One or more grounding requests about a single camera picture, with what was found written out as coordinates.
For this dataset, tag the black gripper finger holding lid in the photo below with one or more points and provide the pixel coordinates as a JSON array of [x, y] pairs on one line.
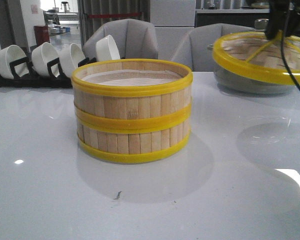
[[284, 15]]

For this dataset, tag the black bowl rack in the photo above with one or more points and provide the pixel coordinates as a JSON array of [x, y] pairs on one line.
[[25, 75]]

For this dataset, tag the bamboo steamer tray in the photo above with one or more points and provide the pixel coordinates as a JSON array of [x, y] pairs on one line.
[[133, 93], [133, 148]]

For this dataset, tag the grey electric cooker pot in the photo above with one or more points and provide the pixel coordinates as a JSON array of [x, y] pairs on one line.
[[242, 84]]

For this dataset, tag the grey armchair right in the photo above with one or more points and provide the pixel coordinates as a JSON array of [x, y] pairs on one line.
[[192, 51]]

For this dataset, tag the white refrigerator cabinet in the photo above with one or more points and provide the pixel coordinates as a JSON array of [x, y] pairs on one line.
[[172, 19]]

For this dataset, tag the white bowl right upright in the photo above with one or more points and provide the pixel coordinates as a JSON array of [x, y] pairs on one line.
[[106, 49]]

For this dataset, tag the glass cooker lid grey knob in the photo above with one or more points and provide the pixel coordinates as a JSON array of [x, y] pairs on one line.
[[260, 24]]

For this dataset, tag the grey armchair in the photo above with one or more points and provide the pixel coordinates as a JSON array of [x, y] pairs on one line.
[[134, 38], [192, 51]]

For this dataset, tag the white bowl far left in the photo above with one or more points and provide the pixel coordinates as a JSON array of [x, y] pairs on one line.
[[8, 55]]

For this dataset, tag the grey armchair left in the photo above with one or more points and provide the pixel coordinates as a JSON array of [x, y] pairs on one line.
[[134, 38]]

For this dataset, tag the red bin in background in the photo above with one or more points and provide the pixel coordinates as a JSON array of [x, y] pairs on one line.
[[41, 33]]

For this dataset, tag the bamboo steamer lid yellow rim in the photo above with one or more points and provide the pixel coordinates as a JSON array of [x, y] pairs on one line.
[[249, 54]]

